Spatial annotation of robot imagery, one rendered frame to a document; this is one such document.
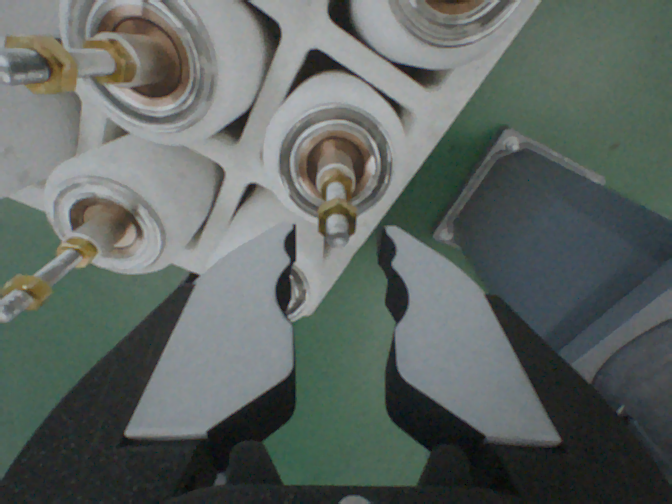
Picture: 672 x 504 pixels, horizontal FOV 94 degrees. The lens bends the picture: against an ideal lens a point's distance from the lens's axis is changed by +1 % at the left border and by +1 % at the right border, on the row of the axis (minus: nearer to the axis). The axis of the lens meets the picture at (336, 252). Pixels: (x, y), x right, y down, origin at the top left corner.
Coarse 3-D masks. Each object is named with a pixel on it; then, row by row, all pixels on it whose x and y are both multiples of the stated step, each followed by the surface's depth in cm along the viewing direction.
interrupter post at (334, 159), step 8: (328, 152) 19; (336, 152) 19; (344, 152) 20; (320, 160) 19; (328, 160) 18; (336, 160) 18; (344, 160) 18; (320, 168) 18; (328, 168) 17; (336, 168) 17; (344, 168) 17; (352, 168) 18; (320, 176) 17; (352, 176) 17; (320, 184) 18; (352, 184) 18
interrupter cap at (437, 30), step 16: (400, 0) 15; (416, 0) 15; (432, 0) 15; (448, 0) 16; (464, 0) 16; (480, 0) 15; (496, 0) 15; (512, 0) 15; (400, 16) 16; (416, 16) 16; (432, 16) 16; (448, 16) 16; (464, 16) 16; (480, 16) 16; (496, 16) 16; (416, 32) 16; (432, 32) 16; (448, 32) 16; (464, 32) 16; (480, 32) 16
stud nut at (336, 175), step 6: (324, 174) 17; (330, 174) 17; (336, 174) 16; (342, 174) 17; (324, 180) 17; (330, 180) 16; (336, 180) 16; (342, 180) 16; (348, 180) 17; (324, 186) 17; (348, 186) 17; (324, 192) 17; (348, 192) 17; (324, 198) 17; (348, 198) 17
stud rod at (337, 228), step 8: (336, 184) 16; (328, 192) 16; (336, 192) 15; (344, 192) 16; (336, 216) 13; (344, 216) 13; (328, 224) 13; (336, 224) 13; (344, 224) 13; (328, 232) 12; (336, 232) 12; (344, 232) 12; (328, 240) 13; (336, 240) 13; (344, 240) 13
